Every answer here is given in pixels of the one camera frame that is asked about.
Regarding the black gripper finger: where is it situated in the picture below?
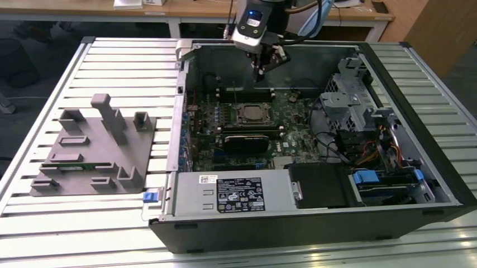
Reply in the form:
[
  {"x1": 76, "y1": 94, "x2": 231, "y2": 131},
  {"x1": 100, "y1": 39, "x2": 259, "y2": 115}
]
[
  {"x1": 251, "y1": 51, "x2": 262, "y2": 83},
  {"x1": 259, "y1": 46, "x2": 292, "y2": 83}
]

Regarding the CPU socket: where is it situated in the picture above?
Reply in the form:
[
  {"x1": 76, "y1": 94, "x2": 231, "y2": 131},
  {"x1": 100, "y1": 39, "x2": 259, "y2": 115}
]
[{"x1": 230, "y1": 102, "x2": 277, "y2": 125}]

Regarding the silver drive cage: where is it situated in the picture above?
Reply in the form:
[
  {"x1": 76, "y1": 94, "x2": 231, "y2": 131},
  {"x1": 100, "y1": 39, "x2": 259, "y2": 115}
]
[{"x1": 318, "y1": 57, "x2": 377, "y2": 132}]

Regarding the green motherboard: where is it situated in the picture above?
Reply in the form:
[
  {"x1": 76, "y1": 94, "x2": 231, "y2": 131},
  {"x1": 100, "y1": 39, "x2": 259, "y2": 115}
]
[{"x1": 182, "y1": 88, "x2": 326, "y2": 173}]

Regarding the black graphics card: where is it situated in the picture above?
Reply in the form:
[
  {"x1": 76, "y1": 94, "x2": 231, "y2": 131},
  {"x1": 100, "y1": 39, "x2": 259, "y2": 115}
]
[{"x1": 222, "y1": 133, "x2": 270, "y2": 154}]

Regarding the wooden cabinet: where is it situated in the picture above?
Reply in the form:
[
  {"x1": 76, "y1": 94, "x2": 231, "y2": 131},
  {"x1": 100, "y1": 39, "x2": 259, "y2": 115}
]
[{"x1": 380, "y1": 0, "x2": 477, "y2": 78}]

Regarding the black plastic shroud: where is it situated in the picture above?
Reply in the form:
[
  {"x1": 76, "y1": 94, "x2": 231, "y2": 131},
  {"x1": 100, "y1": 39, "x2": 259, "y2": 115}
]
[{"x1": 289, "y1": 163, "x2": 356, "y2": 209}]

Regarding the blue disk carrier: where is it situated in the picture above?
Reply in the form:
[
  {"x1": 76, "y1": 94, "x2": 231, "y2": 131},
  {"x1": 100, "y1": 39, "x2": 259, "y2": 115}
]
[{"x1": 350, "y1": 169, "x2": 421, "y2": 196}]

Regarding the silver power supply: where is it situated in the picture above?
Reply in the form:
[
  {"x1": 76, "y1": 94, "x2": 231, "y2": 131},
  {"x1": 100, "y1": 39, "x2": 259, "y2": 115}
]
[{"x1": 171, "y1": 169, "x2": 300, "y2": 218}]

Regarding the grey parts rack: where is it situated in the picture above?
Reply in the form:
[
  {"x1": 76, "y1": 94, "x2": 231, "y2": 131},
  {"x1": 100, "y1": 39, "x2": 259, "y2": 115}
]
[{"x1": 28, "y1": 93, "x2": 158, "y2": 198}]

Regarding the green RAM stick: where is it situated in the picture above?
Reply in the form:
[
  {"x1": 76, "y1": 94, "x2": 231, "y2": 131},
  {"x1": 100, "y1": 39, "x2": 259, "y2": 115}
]
[{"x1": 40, "y1": 162, "x2": 112, "y2": 171}]

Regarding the black PC case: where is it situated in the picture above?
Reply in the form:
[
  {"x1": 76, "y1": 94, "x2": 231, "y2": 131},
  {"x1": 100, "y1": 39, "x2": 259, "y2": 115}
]
[{"x1": 147, "y1": 39, "x2": 477, "y2": 255}]

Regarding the grey furniture foot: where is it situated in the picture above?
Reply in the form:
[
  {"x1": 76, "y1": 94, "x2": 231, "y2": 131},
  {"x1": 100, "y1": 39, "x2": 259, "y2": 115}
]
[{"x1": 0, "y1": 92, "x2": 16, "y2": 114}]

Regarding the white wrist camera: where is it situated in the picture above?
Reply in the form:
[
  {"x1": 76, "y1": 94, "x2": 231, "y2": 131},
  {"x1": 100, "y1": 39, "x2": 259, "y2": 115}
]
[{"x1": 231, "y1": 0, "x2": 270, "y2": 53}]

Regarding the black camera cable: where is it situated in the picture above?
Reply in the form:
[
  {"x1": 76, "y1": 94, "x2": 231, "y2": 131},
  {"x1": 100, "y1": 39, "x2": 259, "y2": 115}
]
[{"x1": 278, "y1": 0, "x2": 325, "y2": 47}]

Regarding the yellow wire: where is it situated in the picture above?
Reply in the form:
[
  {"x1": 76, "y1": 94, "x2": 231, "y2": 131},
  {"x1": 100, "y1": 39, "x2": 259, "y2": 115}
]
[{"x1": 356, "y1": 150, "x2": 380, "y2": 167}]

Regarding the orange wire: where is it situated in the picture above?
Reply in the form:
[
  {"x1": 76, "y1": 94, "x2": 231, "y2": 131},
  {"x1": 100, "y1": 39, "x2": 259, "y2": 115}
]
[{"x1": 385, "y1": 143, "x2": 406, "y2": 168}]

